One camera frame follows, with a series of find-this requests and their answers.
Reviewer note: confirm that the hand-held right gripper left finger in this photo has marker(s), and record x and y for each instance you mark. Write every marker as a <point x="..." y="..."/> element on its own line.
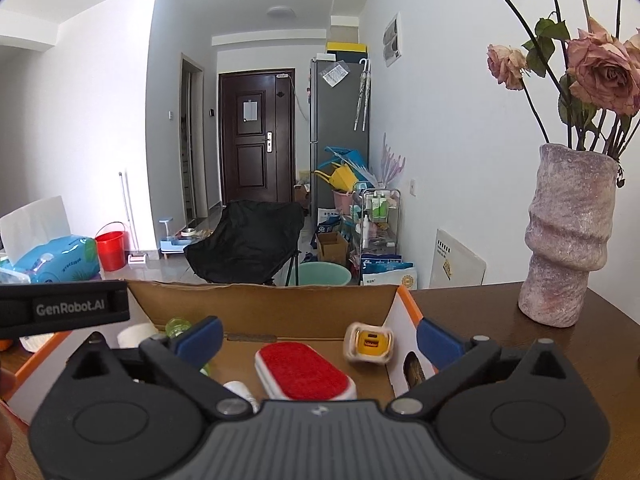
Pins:
<point x="202" y="342"/>

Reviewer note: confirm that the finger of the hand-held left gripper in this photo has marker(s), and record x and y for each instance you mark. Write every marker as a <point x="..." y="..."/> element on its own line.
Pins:
<point x="120" y="302"/>

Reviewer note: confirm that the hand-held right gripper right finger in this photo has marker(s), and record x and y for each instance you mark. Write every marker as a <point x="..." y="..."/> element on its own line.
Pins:
<point x="440" y="345"/>

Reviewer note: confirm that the green spray bottle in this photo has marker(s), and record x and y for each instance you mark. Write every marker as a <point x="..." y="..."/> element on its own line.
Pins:
<point x="177" y="327"/>

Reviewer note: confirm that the small white spray bottle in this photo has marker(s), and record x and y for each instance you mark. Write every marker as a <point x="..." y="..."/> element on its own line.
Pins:
<point x="240" y="395"/>

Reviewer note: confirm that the cream charger plug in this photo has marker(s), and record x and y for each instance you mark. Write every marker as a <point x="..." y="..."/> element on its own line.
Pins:
<point x="370" y="344"/>

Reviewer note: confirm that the red cardboard box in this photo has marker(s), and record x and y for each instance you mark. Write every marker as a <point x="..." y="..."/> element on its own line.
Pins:
<point x="300" y="310"/>

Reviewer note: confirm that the red and white lint brush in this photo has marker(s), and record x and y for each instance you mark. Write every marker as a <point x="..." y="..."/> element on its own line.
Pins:
<point x="302" y="370"/>

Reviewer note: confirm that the blue tissue pack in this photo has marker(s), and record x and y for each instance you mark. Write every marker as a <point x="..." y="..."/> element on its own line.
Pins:
<point x="55" y="260"/>

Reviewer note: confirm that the red bucket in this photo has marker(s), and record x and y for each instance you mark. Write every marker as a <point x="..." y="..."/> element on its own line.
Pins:
<point x="110" y="252"/>

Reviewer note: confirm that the white mop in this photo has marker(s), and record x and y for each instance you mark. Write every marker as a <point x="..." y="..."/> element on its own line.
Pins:
<point x="131" y="240"/>

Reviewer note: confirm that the blue pet feeder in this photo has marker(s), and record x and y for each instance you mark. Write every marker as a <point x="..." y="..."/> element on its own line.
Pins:
<point x="175" y="245"/>

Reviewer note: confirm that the white flat board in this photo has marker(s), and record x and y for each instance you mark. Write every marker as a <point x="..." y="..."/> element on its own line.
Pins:
<point x="457" y="260"/>

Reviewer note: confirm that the white and blue sack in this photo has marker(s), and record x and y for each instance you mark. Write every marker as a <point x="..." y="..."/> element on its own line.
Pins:
<point x="390" y="274"/>

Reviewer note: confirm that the black folding chair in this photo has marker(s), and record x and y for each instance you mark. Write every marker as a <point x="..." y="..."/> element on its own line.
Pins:
<point x="245" y="245"/>

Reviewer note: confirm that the metal trolley rack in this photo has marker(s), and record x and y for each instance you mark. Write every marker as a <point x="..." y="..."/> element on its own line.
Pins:
<point x="377" y="230"/>

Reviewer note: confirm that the green plastic basin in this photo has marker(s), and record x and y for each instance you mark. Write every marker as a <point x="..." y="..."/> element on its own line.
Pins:
<point x="325" y="275"/>

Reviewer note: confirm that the small brown cardboard box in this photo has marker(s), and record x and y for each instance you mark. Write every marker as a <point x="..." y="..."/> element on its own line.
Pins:
<point x="332" y="250"/>

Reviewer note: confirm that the pink stone vase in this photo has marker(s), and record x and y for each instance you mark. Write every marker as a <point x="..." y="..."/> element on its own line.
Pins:
<point x="570" y="240"/>

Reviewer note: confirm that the blue and white bag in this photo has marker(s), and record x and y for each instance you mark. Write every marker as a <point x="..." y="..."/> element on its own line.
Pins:
<point x="329" y="220"/>

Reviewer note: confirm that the pink bucket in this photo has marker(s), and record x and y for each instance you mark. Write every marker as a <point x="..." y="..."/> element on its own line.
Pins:
<point x="342" y="202"/>

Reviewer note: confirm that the dark brown entrance door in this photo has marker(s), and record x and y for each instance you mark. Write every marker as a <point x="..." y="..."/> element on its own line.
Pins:
<point x="255" y="160"/>

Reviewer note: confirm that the blue and yellow folded bags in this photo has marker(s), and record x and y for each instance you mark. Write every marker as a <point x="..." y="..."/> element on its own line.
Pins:
<point x="345" y="170"/>

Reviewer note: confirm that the white paper notice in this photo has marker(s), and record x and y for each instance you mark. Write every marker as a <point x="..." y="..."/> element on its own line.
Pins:
<point x="250" y="111"/>

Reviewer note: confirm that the grey refrigerator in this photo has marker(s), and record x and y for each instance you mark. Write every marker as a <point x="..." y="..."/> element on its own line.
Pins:
<point x="335" y="120"/>

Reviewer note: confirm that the white hanging umbrellas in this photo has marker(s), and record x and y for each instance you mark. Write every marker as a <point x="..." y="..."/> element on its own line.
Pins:
<point x="362" y="95"/>

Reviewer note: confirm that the clear plastic bag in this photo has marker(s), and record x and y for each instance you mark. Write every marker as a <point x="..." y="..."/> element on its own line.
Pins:
<point x="334" y="74"/>

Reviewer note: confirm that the yellow and black box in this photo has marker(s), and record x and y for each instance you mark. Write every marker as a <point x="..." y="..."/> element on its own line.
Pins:
<point x="347" y="50"/>

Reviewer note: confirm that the bunch of dried pink roses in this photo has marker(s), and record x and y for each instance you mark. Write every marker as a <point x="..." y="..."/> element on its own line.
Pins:
<point x="605" y="75"/>

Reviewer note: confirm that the round ceiling lamp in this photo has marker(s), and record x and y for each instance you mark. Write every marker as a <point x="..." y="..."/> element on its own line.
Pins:
<point x="281" y="11"/>

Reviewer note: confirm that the purple flower wall decoration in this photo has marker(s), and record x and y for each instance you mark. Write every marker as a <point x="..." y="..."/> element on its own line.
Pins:
<point x="392" y="160"/>

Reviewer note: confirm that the white wall panel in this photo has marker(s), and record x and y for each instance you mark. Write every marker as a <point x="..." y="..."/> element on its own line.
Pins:
<point x="392" y="40"/>

